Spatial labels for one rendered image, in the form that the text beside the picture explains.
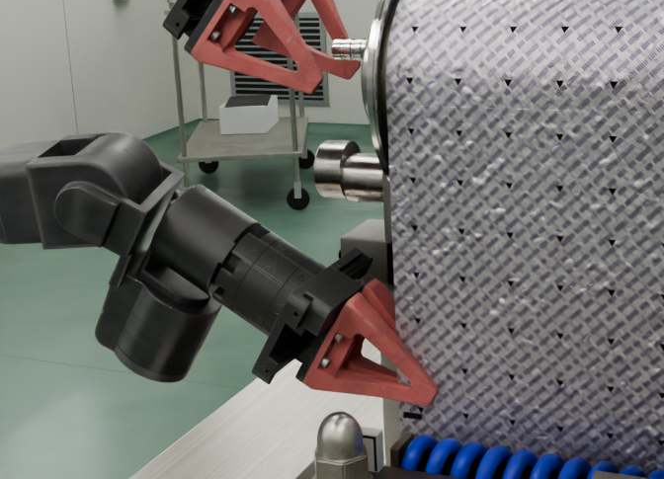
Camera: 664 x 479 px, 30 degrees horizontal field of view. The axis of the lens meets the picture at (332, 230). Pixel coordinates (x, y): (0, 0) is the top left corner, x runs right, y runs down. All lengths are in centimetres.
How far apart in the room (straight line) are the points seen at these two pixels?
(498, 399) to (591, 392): 6
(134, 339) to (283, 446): 30
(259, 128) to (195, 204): 498
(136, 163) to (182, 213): 5
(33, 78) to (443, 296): 546
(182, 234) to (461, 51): 21
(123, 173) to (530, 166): 26
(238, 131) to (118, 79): 113
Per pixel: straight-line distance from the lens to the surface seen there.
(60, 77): 632
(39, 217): 81
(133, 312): 83
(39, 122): 619
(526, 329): 74
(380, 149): 73
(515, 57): 70
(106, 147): 81
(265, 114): 576
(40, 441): 338
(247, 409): 117
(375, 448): 75
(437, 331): 76
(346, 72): 83
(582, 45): 69
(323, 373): 77
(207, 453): 109
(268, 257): 77
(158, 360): 83
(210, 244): 78
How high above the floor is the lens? 137
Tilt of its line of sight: 16 degrees down
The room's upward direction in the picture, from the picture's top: 3 degrees counter-clockwise
